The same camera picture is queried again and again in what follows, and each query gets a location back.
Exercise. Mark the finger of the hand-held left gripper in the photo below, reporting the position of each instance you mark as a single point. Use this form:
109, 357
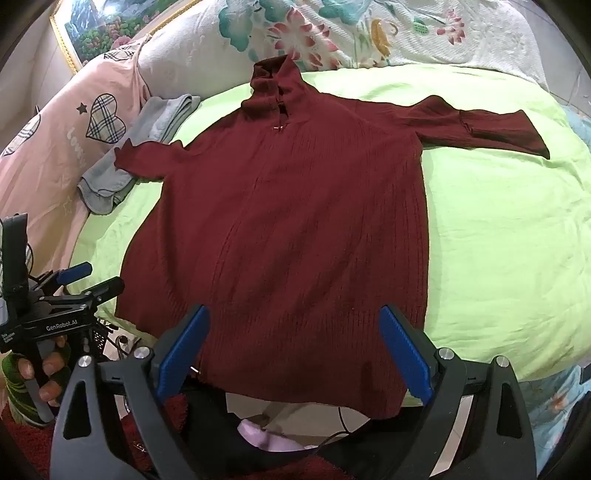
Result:
74, 272
104, 290

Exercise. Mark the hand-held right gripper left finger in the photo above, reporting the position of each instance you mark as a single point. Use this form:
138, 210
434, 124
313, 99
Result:
182, 355

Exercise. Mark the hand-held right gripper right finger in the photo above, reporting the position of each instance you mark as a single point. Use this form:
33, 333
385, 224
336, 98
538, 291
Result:
406, 355

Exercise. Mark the dark red knit sweater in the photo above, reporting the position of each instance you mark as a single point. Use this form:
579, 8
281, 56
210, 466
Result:
286, 230

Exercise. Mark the person's left hand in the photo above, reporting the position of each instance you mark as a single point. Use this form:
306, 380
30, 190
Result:
53, 369

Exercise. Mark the dark cloth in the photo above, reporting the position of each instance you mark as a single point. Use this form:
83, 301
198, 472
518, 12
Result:
207, 415

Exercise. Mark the pale purple cloth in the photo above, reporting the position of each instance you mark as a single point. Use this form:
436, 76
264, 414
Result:
272, 438

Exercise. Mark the light green bed sheet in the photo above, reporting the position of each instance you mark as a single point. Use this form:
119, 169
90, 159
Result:
498, 230

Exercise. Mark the grey folded garment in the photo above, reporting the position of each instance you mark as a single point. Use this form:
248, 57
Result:
152, 120

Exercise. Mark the gold framed landscape painting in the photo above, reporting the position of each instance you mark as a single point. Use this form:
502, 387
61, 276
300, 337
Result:
101, 27

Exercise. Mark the white floral quilt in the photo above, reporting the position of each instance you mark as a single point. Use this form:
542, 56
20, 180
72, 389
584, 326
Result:
369, 37

